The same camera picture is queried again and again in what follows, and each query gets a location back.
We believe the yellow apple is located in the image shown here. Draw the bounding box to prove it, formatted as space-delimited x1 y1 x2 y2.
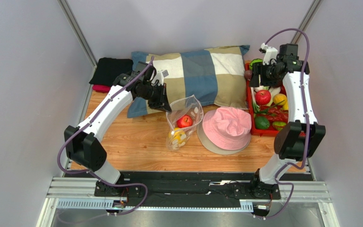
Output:
167 128 187 150

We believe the red apple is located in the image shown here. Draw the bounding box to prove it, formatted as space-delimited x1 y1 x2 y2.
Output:
176 114 193 128
255 90 271 105

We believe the clear dotted zip bag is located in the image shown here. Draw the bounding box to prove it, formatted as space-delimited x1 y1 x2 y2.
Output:
166 95 204 150

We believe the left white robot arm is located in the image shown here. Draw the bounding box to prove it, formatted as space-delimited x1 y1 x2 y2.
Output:
60 61 172 187

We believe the green lime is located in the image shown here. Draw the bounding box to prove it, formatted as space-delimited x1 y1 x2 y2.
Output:
272 121 287 131

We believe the pink bucket hat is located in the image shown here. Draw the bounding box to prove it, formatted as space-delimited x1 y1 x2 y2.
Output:
197 107 252 155

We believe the black folded cloth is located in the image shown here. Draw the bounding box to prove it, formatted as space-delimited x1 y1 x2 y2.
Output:
89 57 133 87

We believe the checkered blue beige pillow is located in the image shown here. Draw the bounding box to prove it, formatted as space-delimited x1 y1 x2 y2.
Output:
131 45 251 110

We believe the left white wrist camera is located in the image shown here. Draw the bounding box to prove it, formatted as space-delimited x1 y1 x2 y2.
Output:
153 70 169 85

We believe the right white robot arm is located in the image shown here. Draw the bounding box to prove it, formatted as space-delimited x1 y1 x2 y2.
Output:
249 44 326 198

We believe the right aluminium frame post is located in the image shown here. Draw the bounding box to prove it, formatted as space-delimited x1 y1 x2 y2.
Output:
291 0 323 44

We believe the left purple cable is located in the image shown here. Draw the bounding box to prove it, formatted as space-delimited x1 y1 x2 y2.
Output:
57 56 156 218

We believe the red toy lobster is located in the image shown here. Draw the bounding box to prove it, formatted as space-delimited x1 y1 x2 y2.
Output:
256 106 288 123

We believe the purple onion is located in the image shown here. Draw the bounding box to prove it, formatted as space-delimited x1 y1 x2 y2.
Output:
244 70 252 81

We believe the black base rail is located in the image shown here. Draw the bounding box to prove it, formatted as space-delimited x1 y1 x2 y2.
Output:
65 170 314 209

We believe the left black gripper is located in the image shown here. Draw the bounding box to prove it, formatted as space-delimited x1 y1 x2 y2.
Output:
138 83 172 114

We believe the yellow banana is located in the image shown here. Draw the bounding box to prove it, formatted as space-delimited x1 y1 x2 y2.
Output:
282 101 289 111

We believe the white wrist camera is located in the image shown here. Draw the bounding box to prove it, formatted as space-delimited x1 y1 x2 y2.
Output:
153 70 169 85
259 43 278 65

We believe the white radish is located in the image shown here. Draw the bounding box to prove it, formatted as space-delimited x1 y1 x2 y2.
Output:
266 87 281 106

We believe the aluminium frame post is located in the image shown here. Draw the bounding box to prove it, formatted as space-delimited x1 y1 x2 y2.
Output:
291 0 323 44
57 0 97 68

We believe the orange small fruit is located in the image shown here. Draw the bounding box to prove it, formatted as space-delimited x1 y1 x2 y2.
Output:
273 93 287 105

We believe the left aluminium frame post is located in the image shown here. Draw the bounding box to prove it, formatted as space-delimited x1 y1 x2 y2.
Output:
57 0 97 68

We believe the pink folded cloth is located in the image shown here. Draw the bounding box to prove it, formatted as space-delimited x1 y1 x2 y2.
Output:
92 85 111 93

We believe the green watermelon ball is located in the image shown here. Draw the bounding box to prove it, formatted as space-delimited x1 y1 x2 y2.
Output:
250 59 263 69

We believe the red plastic tray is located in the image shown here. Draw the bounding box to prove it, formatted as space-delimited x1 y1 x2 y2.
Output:
245 61 287 137

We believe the green avocado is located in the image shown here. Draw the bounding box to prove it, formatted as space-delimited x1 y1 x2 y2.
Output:
254 116 270 130

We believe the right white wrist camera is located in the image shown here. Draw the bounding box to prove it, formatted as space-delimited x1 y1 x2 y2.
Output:
259 43 278 65

